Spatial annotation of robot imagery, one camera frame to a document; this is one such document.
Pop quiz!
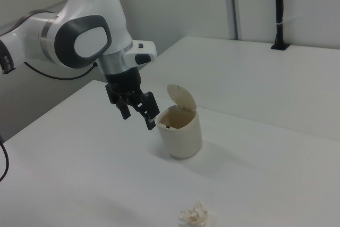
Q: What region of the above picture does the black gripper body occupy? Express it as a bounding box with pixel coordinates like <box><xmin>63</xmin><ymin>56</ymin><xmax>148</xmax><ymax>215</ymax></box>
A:
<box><xmin>104</xmin><ymin>66</ymin><xmax>142</xmax><ymax>100</ymax></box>

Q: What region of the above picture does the small white bin with lid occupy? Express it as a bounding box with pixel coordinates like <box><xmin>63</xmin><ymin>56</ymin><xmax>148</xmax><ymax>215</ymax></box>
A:
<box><xmin>156</xmin><ymin>83</ymin><xmax>203</xmax><ymax>160</ymax></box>

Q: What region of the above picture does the crumpled white paper trash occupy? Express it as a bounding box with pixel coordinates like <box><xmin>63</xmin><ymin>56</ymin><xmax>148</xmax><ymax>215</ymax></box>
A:
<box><xmin>178</xmin><ymin>199</ymin><xmax>209</xmax><ymax>226</ymax></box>

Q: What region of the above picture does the black pole with table clamp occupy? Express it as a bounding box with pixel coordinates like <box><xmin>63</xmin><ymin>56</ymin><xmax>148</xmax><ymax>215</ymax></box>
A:
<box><xmin>270</xmin><ymin>0</ymin><xmax>291</xmax><ymax>51</ymax></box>

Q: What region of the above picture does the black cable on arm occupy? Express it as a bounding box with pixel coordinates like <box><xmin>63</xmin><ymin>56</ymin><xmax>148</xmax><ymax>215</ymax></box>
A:
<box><xmin>23</xmin><ymin>61</ymin><xmax>98</xmax><ymax>81</ymax></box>

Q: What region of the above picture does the thin black cable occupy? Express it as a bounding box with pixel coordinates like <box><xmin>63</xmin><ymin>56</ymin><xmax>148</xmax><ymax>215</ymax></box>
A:
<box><xmin>0</xmin><ymin>134</ymin><xmax>10</xmax><ymax>183</ymax></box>

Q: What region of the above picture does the grey partition post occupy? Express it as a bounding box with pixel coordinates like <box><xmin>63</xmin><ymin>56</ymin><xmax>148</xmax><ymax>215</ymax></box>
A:
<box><xmin>227</xmin><ymin>0</ymin><xmax>241</xmax><ymax>40</ymax></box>

